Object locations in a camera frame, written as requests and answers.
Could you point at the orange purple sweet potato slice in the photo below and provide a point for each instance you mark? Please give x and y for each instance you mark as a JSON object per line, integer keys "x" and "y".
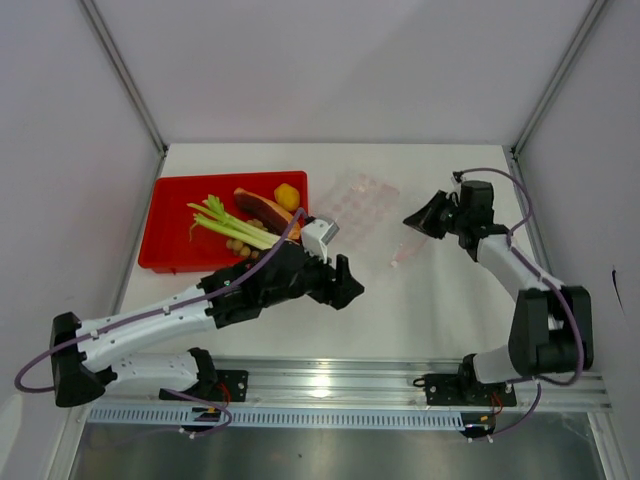
{"x": 271, "y": 214}

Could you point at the green celery stalks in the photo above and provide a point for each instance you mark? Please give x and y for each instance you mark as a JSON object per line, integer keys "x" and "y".
{"x": 211, "y": 214}

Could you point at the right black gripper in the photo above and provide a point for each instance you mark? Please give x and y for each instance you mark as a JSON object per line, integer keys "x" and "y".
{"x": 423, "y": 219}

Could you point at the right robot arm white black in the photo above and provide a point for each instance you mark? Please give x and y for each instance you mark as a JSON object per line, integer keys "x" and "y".
{"x": 551, "y": 329}

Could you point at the yellow potato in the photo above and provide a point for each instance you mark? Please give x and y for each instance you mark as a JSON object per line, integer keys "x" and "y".
{"x": 287, "y": 197}

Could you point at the slotted white cable duct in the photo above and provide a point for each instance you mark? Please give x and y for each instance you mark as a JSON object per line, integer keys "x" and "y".
{"x": 243, "y": 416}

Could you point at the right aluminium frame post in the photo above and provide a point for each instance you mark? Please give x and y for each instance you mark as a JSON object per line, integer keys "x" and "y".
{"x": 569, "y": 58}

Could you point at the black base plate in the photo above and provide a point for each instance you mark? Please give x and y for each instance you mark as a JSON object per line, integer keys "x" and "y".
{"x": 455, "y": 390}
{"x": 230, "y": 386}

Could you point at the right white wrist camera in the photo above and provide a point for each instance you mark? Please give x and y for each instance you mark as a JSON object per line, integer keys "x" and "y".
{"x": 457, "y": 182}

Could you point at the clear pink-dotted zip bag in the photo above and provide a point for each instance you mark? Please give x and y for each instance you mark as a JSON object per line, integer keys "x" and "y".
{"x": 368, "y": 212}

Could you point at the aluminium mounting rail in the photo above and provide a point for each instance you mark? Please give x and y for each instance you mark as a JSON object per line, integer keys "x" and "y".
{"x": 326, "y": 383}

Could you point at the red plastic tray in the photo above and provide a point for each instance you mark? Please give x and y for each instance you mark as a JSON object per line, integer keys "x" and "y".
{"x": 171, "y": 242}

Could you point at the bunch of tan longans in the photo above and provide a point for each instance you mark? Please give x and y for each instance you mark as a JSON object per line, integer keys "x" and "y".
{"x": 240, "y": 248}

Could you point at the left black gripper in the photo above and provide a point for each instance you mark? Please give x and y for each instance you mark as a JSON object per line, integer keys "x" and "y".
{"x": 339, "y": 292}

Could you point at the aluminium frame post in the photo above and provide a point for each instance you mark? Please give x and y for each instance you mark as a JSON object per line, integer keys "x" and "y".
{"x": 569, "y": 58}
{"x": 107, "y": 42}

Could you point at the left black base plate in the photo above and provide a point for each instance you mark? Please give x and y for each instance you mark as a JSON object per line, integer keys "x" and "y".
{"x": 230, "y": 386}

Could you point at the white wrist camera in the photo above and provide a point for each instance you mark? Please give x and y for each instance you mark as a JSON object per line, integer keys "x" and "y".
{"x": 457, "y": 182}
{"x": 316, "y": 234}

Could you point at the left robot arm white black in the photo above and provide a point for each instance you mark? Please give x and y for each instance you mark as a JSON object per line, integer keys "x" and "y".
{"x": 93, "y": 357}

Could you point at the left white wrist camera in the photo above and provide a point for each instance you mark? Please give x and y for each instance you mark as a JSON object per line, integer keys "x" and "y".
{"x": 316, "y": 234}

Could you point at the left aluminium frame post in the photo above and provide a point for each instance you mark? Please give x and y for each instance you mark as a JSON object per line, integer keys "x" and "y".
{"x": 107, "y": 42}

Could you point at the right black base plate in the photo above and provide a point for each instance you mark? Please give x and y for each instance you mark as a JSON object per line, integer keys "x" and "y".
{"x": 455, "y": 390}

